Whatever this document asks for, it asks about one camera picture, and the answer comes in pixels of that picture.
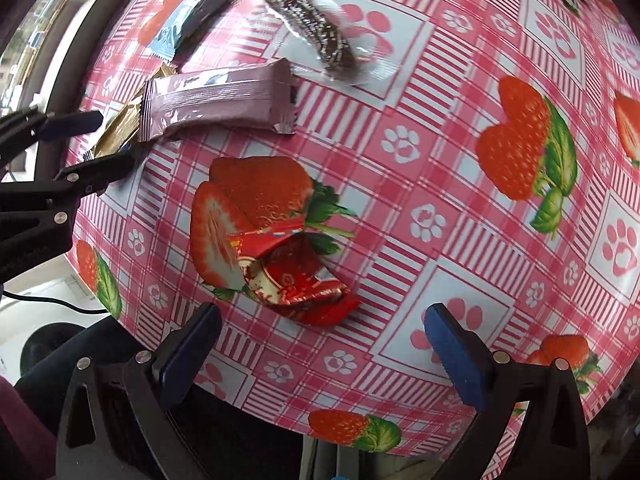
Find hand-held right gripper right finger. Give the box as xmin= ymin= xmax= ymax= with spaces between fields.
xmin=423 ymin=302 xmax=593 ymax=480

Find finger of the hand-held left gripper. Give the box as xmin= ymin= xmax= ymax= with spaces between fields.
xmin=0 ymin=109 xmax=104 ymax=168
xmin=0 ymin=152 xmax=137 ymax=286

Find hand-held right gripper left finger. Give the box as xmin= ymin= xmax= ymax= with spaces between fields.
xmin=55 ymin=302 xmax=223 ymax=480

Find gold snack bar packet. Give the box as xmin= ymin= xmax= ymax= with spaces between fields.
xmin=92 ymin=62 xmax=177 ymax=161

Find red gold snack packet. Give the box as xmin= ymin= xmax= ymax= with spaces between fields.
xmin=227 ymin=220 xmax=361 ymax=328

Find purple snack bar packet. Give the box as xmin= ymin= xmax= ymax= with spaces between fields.
xmin=137 ymin=58 xmax=299 ymax=143

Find light blue snack packet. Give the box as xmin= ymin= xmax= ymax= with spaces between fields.
xmin=148 ymin=0 xmax=278 ymax=58

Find chocolate bar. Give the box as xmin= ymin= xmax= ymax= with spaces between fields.
xmin=255 ymin=0 xmax=396 ymax=86

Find person's dark trousers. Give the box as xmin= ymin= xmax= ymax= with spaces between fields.
xmin=15 ymin=312 xmax=311 ymax=480

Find person's maroon clothing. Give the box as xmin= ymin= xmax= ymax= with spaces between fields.
xmin=0 ymin=375 xmax=56 ymax=480

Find strawberry print checked tablecloth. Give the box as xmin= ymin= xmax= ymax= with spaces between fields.
xmin=65 ymin=0 xmax=640 ymax=461

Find black cable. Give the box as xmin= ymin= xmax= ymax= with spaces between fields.
xmin=0 ymin=287 xmax=108 ymax=316

